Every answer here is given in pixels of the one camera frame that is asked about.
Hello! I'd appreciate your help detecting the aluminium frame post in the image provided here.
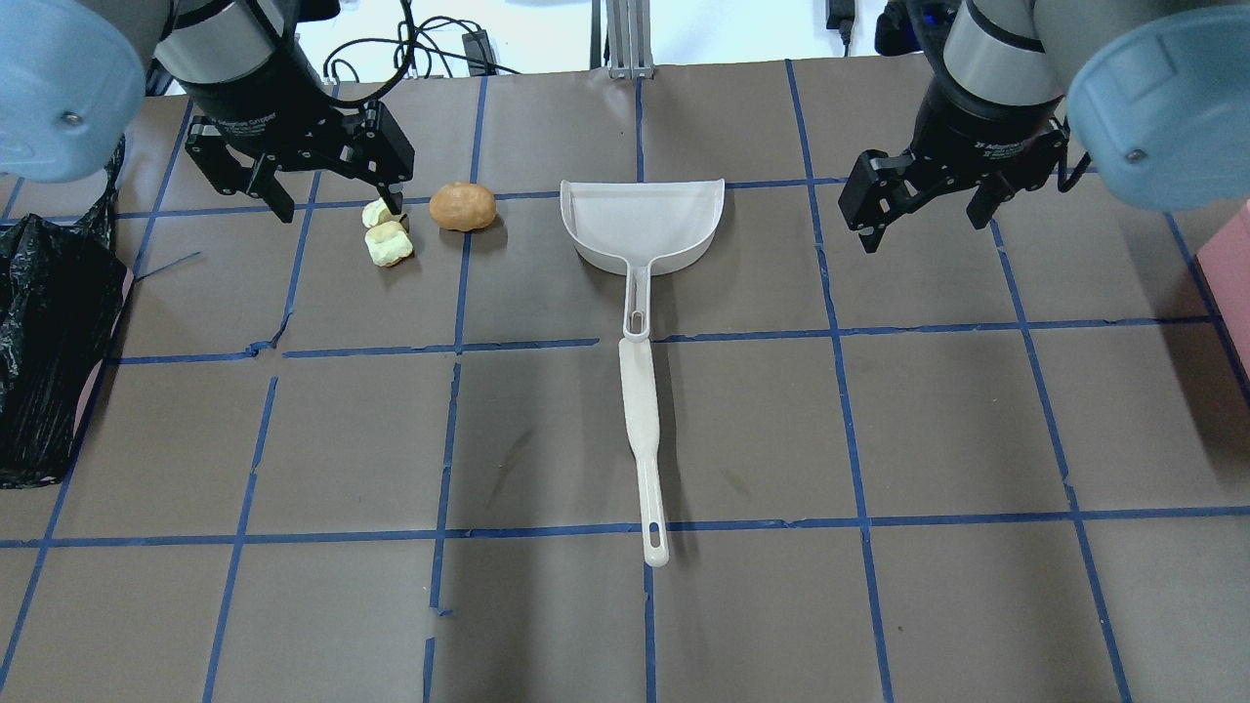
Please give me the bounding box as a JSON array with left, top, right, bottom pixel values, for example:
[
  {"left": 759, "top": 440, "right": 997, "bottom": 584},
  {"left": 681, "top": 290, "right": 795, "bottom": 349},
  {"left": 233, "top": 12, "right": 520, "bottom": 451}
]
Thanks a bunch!
[{"left": 605, "top": 0, "right": 655, "bottom": 80}]

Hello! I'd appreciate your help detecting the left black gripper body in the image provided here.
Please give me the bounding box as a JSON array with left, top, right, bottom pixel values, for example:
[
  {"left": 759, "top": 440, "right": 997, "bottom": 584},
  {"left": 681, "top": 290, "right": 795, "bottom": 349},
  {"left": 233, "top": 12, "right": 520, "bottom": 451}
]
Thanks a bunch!
[{"left": 184, "top": 50, "right": 415, "bottom": 196}]

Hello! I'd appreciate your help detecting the black cable bundle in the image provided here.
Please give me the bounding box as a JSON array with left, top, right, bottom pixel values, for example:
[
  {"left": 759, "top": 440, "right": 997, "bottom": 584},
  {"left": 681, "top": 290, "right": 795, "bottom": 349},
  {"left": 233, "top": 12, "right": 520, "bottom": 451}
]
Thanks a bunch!
[{"left": 323, "top": 0, "right": 523, "bottom": 99}]

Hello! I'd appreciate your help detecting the yellow bread piece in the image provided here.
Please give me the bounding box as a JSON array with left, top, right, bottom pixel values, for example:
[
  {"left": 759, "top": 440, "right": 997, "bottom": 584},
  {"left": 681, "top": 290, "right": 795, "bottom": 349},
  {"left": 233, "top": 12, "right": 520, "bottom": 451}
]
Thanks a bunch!
[
  {"left": 363, "top": 220, "right": 415, "bottom": 268},
  {"left": 361, "top": 196, "right": 405, "bottom": 228}
]

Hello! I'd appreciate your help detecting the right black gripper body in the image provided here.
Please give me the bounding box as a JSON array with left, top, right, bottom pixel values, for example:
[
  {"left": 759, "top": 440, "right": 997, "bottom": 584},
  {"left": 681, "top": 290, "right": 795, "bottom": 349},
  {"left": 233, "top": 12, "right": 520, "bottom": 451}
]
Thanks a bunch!
[{"left": 838, "top": 78, "right": 1070, "bottom": 234}]

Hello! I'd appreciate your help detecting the black bag lined bin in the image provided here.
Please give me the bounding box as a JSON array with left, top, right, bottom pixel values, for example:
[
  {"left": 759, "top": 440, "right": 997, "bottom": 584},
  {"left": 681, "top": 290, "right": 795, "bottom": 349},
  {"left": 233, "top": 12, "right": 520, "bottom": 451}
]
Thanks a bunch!
[{"left": 1, "top": 139, "right": 133, "bottom": 490}]

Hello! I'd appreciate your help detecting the black power adapter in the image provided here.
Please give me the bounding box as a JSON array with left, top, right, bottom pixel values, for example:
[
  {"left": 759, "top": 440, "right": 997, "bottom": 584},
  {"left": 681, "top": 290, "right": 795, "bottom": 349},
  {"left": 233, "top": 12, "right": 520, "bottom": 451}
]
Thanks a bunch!
[{"left": 463, "top": 28, "right": 499, "bottom": 76}]

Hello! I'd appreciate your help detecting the pink bin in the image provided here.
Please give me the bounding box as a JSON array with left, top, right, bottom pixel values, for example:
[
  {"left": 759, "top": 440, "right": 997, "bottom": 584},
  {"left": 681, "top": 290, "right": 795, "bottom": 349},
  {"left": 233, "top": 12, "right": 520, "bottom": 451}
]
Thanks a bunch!
[{"left": 1198, "top": 201, "right": 1249, "bottom": 377}]

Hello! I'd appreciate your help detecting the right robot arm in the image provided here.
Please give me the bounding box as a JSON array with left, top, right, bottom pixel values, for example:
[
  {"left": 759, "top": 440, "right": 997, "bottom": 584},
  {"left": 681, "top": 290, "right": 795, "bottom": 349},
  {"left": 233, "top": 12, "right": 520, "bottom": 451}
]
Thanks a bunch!
[{"left": 838, "top": 1, "right": 1249, "bottom": 253}]

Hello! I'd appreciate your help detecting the brown bread roll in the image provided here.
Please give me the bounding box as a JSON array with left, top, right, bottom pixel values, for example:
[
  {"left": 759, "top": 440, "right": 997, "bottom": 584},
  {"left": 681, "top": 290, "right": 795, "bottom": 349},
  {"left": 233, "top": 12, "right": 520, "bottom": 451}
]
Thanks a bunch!
[{"left": 428, "top": 181, "right": 498, "bottom": 231}]

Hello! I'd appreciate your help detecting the white plastic dustpan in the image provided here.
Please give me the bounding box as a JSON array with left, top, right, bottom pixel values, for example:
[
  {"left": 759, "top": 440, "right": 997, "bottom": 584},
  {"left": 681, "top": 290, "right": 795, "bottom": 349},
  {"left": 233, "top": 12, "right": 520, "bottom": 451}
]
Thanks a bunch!
[{"left": 559, "top": 179, "right": 728, "bottom": 343}]

